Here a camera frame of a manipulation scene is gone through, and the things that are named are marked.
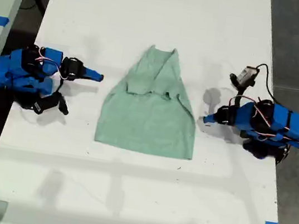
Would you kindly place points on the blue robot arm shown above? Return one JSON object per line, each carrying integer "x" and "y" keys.
{"x": 291, "y": 124}
{"x": 1, "y": 70}

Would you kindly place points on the pale green T-shirt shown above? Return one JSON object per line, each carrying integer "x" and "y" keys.
{"x": 148, "y": 117}

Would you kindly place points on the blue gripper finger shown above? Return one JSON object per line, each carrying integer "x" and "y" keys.
{"x": 93, "y": 72}
{"x": 92, "y": 77}
{"x": 211, "y": 121}
{"x": 211, "y": 117}

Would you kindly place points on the silver and black camera box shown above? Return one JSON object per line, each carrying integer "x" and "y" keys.
{"x": 244, "y": 75}

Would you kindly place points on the black camera box with label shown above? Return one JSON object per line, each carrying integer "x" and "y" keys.
{"x": 44, "y": 105}

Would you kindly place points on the black camera stalk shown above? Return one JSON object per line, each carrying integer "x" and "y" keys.
{"x": 241, "y": 92}

